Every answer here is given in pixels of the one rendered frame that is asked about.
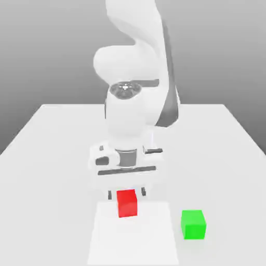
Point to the small green cube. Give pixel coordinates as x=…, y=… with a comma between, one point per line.
x=193, y=225

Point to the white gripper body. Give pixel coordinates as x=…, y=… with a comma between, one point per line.
x=126, y=178

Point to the small red cube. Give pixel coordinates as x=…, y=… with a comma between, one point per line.
x=127, y=204

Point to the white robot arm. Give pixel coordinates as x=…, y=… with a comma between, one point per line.
x=126, y=116

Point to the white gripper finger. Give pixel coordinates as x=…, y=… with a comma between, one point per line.
x=143, y=191
x=109, y=195

